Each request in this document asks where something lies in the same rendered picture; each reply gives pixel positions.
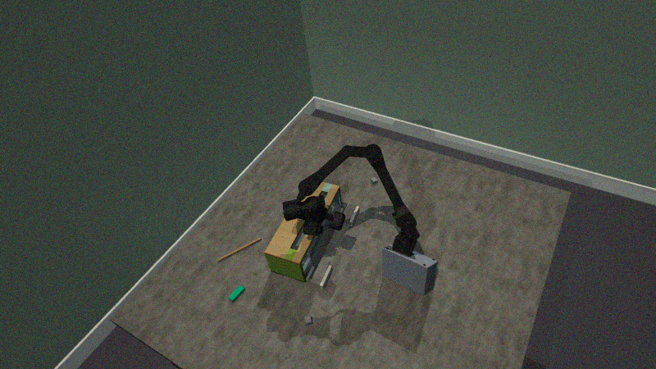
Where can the small green block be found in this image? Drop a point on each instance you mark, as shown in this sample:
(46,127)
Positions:
(237,293)

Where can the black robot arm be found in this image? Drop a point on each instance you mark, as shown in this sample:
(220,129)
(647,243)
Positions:
(404,242)

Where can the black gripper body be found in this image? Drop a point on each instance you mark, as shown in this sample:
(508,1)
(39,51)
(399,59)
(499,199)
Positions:
(337,219)

